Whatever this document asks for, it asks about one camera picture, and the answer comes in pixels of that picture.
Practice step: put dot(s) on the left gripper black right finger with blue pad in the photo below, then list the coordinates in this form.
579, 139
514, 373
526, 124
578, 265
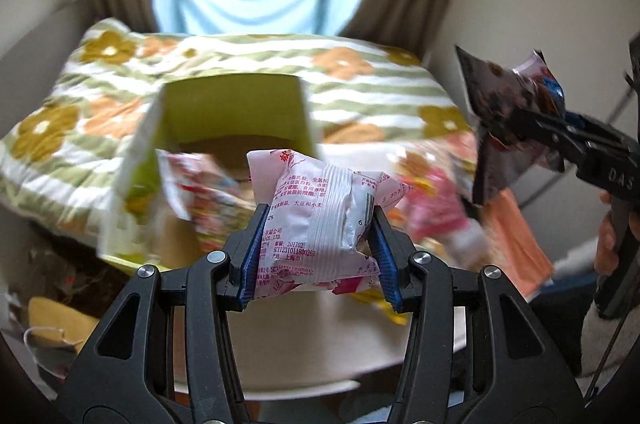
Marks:
476, 352

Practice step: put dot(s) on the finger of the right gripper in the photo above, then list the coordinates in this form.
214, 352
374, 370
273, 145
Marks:
567, 134

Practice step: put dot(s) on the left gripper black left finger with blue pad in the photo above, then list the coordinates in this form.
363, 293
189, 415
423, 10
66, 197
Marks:
163, 352

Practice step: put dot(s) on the dark brown snack bag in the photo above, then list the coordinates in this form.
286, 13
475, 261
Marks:
494, 94

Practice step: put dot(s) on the green white cardboard box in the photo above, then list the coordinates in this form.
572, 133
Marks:
225, 115

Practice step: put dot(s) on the white pink snack packet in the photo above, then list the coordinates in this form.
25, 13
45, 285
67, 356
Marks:
318, 215

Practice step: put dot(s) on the person's right hand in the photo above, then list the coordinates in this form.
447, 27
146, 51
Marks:
606, 260

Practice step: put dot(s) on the yellow object on floor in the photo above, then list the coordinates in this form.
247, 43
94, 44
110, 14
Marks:
60, 323

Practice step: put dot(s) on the orange floral towel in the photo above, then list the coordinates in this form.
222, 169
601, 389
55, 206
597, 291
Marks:
512, 245

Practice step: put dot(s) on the pink red snack bag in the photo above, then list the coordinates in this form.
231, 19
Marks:
433, 209

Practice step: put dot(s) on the red white snack bag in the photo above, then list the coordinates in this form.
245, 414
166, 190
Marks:
201, 192

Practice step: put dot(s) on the floral green striped quilt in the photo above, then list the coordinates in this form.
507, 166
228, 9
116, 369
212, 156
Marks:
60, 162

